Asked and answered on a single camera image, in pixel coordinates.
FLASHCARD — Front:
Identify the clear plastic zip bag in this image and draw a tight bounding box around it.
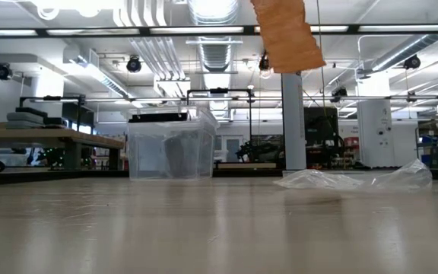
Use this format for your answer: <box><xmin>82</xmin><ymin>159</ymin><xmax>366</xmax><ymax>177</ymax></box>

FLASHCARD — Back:
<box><xmin>154</xmin><ymin>128</ymin><xmax>214</xmax><ymax>180</ymax></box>
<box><xmin>273</xmin><ymin>158</ymin><xmax>433</xmax><ymax>192</ymax></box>

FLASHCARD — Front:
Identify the brown elastic bandage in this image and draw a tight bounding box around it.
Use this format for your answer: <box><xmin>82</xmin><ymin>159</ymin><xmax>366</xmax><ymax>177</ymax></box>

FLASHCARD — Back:
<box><xmin>163</xmin><ymin>131</ymin><xmax>205</xmax><ymax>179</ymax></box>

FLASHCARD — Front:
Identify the clear plastic box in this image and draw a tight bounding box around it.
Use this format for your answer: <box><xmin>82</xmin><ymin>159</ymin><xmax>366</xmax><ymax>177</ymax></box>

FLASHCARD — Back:
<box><xmin>126</xmin><ymin>106</ymin><xmax>221</xmax><ymax>181</ymax></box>

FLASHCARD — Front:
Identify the orange elastic bandage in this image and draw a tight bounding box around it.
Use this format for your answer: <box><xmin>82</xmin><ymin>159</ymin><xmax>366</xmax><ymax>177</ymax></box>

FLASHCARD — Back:
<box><xmin>249</xmin><ymin>0</ymin><xmax>327</xmax><ymax>75</ymax></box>

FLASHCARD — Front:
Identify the distant wooden table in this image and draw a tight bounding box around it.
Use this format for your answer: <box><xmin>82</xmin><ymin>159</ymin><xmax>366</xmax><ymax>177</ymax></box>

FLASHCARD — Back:
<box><xmin>214</xmin><ymin>162</ymin><xmax>278</xmax><ymax>170</ymax></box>

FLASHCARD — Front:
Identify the white tower column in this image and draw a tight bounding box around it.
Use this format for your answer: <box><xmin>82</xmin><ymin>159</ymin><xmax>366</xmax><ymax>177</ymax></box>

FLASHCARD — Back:
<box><xmin>281</xmin><ymin>72</ymin><xmax>307</xmax><ymax>171</ymax></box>

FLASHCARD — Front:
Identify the black ceiling-hung reel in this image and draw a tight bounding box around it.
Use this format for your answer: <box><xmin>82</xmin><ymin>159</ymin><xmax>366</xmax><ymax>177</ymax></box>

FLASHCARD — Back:
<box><xmin>331</xmin><ymin>86</ymin><xmax>348</xmax><ymax>104</ymax></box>
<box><xmin>258</xmin><ymin>51</ymin><xmax>272</xmax><ymax>72</ymax></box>
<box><xmin>403</xmin><ymin>54</ymin><xmax>422</xmax><ymax>71</ymax></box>
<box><xmin>0</xmin><ymin>62</ymin><xmax>14</xmax><ymax>81</ymax></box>
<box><xmin>125</xmin><ymin>55</ymin><xmax>143</xmax><ymax>74</ymax></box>

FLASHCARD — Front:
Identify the black cabinet machine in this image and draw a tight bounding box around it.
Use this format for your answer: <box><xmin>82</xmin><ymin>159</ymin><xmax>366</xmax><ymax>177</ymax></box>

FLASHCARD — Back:
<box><xmin>303</xmin><ymin>107</ymin><xmax>341</xmax><ymax>170</ymax></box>

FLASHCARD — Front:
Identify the white building pillar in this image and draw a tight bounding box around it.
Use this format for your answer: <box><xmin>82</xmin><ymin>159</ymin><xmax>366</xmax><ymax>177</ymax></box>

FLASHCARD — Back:
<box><xmin>357</xmin><ymin>70</ymin><xmax>395</xmax><ymax>168</ymax></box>

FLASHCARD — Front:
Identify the wooden workbench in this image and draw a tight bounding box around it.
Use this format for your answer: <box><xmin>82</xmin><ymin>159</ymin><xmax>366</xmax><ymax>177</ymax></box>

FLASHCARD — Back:
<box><xmin>0</xmin><ymin>128</ymin><xmax>125</xmax><ymax>150</ymax></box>

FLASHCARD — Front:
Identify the stack of grey cases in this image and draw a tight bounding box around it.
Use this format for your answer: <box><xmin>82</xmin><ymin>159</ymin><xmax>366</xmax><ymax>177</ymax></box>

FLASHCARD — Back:
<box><xmin>5</xmin><ymin>107</ymin><xmax>68</xmax><ymax>130</ymax></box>

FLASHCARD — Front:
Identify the translucent storage bin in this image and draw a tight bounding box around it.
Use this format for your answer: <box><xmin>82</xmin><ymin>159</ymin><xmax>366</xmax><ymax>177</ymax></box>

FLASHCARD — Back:
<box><xmin>0</xmin><ymin>153</ymin><xmax>30</xmax><ymax>167</ymax></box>

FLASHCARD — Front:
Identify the distant black frame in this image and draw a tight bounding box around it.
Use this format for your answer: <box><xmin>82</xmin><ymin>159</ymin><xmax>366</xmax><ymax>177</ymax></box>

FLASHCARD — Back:
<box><xmin>186</xmin><ymin>88</ymin><xmax>254</xmax><ymax>153</ymax></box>

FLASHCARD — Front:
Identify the thin hanging cable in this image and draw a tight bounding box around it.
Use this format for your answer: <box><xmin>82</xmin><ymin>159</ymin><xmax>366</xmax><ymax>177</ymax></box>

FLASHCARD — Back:
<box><xmin>316</xmin><ymin>0</ymin><xmax>327</xmax><ymax>117</ymax></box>

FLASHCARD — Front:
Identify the black frame crossbar with lights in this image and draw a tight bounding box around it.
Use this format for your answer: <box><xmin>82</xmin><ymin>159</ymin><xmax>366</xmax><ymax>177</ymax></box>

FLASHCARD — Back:
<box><xmin>0</xmin><ymin>23</ymin><xmax>438</xmax><ymax>38</ymax></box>

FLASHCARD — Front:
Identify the black table edge rail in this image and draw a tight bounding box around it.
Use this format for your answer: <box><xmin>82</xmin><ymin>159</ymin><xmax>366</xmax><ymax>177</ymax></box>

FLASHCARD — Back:
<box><xmin>0</xmin><ymin>168</ymin><xmax>438</xmax><ymax>187</ymax></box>

